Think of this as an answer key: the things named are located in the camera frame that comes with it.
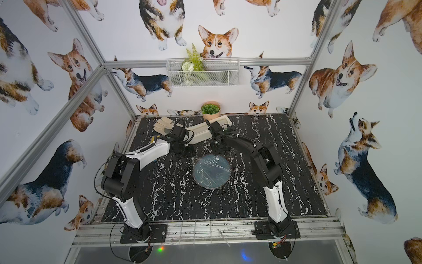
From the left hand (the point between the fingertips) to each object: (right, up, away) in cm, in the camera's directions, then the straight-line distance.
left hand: (196, 151), depth 94 cm
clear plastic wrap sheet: (+9, -11, -2) cm, 14 cm away
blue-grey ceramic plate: (+9, -11, -2) cm, 15 cm away
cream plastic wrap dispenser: (+4, +12, +9) cm, 15 cm away
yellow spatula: (-30, +6, +12) cm, 33 cm away
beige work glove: (-26, +15, +20) cm, 36 cm away
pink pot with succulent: (+7, +25, +12) cm, 29 cm away
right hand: (+11, +1, 0) cm, 11 cm away
